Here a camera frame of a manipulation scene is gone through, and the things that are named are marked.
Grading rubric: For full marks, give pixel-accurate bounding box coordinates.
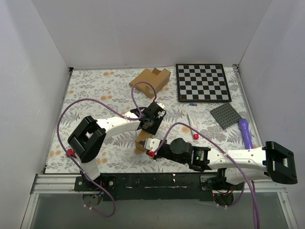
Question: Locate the floral table mat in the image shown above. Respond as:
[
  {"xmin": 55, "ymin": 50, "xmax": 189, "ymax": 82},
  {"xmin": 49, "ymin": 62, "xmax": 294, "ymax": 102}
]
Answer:
[{"xmin": 46, "ymin": 66, "xmax": 266, "ymax": 174}]

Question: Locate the brown cardboard box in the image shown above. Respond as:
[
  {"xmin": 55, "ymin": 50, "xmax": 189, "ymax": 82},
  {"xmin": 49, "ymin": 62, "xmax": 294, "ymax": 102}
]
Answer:
[
  {"xmin": 129, "ymin": 68, "xmax": 171, "ymax": 99},
  {"xmin": 135, "ymin": 130, "xmax": 153, "ymax": 153}
]

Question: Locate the red black utility knife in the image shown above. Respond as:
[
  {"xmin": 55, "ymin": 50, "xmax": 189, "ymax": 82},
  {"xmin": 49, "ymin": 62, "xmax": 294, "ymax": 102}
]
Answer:
[{"xmin": 66, "ymin": 149, "xmax": 76, "ymax": 158}]

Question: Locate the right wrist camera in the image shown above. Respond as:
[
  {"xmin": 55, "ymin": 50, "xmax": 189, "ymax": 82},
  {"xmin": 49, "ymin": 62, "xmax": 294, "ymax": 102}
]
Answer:
[{"xmin": 144, "ymin": 138, "xmax": 167, "ymax": 158}]

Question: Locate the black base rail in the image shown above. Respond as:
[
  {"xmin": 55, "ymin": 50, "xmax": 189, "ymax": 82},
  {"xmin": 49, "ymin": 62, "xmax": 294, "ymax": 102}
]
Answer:
[{"xmin": 73, "ymin": 172, "xmax": 246, "ymax": 202}]

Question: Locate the open brown cardboard box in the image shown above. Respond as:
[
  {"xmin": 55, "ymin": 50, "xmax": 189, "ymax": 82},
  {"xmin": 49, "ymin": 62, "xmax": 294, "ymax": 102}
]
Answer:
[{"xmin": 129, "ymin": 68, "xmax": 171, "ymax": 99}]

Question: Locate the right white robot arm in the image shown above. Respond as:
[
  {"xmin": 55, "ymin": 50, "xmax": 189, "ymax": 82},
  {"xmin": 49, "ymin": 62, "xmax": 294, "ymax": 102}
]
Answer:
[{"xmin": 145, "ymin": 138, "xmax": 297, "ymax": 190}]

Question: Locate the grey studded baseplate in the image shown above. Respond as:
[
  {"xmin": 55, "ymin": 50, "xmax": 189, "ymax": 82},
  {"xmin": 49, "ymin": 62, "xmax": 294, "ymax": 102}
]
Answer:
[{"xmin": 210, "ymin": 103, "xmax": 242, "ymax": 129}]

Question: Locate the purple toy microphone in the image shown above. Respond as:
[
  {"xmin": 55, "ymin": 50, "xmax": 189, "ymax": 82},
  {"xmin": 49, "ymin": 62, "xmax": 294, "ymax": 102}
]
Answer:
[{"xmin": 238, "ymin": 118, "xmax": 253, "ymax": 149}]

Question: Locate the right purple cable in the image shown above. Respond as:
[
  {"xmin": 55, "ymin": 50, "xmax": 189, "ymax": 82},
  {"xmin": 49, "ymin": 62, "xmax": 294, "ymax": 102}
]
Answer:
[{"xmin": 152, "ymin": 122, "xmax": 260, "ymax": 229}]

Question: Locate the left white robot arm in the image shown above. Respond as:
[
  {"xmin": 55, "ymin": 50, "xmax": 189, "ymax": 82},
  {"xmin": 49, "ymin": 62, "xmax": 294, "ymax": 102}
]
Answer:
[{"xmin": 68, "ymin": 102, "xmax": 166, "ymax": 191}]

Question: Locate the black white chessboard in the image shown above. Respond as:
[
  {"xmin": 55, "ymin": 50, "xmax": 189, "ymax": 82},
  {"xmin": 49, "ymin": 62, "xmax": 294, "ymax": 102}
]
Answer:
[{"xmin": 175, "ymin": 63, "xmax": 232, "ymax": 103}]

